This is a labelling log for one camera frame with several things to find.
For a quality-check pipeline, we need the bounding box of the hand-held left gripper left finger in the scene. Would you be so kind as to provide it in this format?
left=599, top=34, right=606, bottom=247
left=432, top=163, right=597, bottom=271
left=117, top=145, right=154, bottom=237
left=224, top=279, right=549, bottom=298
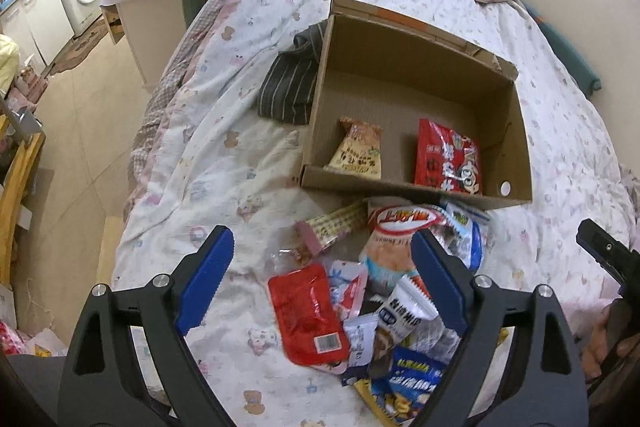
left=56, top=224, right=236, bottom=427

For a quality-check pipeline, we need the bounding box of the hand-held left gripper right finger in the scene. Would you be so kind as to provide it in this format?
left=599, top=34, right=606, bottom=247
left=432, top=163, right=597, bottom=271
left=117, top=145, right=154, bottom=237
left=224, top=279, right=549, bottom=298
left=410, top=228, right=590, bottom=427

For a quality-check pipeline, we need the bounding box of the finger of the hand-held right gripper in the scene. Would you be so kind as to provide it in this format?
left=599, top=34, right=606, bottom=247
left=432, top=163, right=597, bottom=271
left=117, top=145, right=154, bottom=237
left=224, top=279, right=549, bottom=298
left=575, top=219, right=640, bottom=303

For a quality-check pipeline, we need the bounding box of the white snack packet red end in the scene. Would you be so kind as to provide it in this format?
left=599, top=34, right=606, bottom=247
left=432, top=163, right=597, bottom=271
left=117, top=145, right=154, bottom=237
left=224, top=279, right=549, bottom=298
left=376, top=274, right=440, bottom=344

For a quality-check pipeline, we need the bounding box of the blue white snack packet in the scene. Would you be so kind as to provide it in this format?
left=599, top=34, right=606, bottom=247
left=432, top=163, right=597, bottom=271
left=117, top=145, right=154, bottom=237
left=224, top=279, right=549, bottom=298
left=442, top=201, right=490, bottom=271

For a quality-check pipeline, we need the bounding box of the small brown clear packet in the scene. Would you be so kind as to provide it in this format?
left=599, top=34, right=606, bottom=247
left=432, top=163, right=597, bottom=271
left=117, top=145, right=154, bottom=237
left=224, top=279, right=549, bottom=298
left=271, top=246, right=315, bottom=268

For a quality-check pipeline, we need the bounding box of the small pink snack packet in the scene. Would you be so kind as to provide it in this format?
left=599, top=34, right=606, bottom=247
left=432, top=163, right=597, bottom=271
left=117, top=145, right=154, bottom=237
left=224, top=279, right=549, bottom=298
left=326, top=259, right=369, bottom=322

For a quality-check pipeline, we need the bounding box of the small white snack packet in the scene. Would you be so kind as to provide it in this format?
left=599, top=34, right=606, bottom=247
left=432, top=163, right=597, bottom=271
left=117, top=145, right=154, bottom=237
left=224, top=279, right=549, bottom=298
left=342, top=313, right=379, bottom=369

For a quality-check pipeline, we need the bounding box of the blue yellow snack packet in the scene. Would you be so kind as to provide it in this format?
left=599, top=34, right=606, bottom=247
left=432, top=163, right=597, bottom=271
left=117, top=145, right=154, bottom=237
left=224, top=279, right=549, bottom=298
left=342, top=346, right=447, bottom=427

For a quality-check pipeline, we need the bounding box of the brown cookie packet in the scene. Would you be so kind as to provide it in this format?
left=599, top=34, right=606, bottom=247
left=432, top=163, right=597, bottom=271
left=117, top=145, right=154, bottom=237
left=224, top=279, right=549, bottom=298
left=294, top=199, right=369, bottom=259

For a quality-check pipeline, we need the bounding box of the cardboard box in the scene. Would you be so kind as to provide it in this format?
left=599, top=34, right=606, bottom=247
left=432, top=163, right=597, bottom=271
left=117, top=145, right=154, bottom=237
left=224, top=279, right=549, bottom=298
left=300, top=0, right=533, bottom=211

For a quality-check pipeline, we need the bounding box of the person's right hand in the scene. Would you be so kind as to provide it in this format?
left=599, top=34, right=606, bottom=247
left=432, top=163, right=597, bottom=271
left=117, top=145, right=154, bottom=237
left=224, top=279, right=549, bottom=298
left=580, top=302, right=640, bottom=380

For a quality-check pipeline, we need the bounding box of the red cartoon snack packet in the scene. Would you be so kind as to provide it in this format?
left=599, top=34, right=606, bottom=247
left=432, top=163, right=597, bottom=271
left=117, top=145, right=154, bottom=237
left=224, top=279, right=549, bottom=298
left=413, top=118, right=485, bottom=196

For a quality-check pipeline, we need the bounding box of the printed white quilt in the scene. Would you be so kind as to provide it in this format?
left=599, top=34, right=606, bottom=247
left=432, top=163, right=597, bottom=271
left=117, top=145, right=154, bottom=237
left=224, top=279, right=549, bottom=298
left=114, top=0, right=640, bottom=427

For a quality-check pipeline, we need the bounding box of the tan snack packet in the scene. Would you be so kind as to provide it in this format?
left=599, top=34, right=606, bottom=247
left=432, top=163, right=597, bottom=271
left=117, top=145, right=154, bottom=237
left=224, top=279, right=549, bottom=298
left=324, top=117, right=384, bottom=180

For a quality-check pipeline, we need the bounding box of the checkered bedsheet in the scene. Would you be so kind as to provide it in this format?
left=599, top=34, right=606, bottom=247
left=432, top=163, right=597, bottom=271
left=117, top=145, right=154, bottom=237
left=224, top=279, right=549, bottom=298
left=131, top=0, right=227, bottom=212

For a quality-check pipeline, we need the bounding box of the teal mattress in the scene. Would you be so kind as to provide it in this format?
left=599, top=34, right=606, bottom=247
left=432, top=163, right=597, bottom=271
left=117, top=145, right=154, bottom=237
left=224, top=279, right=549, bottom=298
left=524, top=1, right=602, bottom=98

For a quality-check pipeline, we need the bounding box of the wooden rack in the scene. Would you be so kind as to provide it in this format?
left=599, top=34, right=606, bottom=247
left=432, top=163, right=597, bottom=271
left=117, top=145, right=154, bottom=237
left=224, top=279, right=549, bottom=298
left=0, top=107, right=47, bottom=289

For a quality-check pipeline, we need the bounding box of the grey cloth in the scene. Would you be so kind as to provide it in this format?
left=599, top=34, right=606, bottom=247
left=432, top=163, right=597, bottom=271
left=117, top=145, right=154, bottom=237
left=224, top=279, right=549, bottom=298
left=0, top=353, right=64, bottom=427

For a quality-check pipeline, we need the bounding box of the dark striped cloth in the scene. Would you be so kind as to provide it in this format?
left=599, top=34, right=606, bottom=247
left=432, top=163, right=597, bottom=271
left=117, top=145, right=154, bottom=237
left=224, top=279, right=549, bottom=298
left=257, top=21, right=330, bottom=126

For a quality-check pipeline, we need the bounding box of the white nightstand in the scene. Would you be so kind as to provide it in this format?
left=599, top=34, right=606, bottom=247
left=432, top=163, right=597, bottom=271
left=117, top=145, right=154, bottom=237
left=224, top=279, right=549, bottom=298
left=99, top=0, right=190, bottom=96

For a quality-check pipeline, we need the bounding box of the brown floor rug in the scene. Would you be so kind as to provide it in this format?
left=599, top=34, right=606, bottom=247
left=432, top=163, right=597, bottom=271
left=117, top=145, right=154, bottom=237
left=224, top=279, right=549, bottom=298
left=46, top=23, right=110, bottom=76

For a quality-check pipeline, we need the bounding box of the pink printed box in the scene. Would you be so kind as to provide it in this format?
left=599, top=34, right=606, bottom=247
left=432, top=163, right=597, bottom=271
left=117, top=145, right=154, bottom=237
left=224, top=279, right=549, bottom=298
left=12, top=62, right=48, bottom=104

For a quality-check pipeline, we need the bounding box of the yellow cloth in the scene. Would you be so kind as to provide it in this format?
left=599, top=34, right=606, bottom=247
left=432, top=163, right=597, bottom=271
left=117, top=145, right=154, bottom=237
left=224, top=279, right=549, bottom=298
left=0, top=34, right=22, bottom=94

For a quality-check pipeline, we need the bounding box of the white floor cabinet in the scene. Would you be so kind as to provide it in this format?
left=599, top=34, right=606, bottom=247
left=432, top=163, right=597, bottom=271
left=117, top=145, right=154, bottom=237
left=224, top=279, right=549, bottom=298
left=0, top=0, right=77, bottom=66

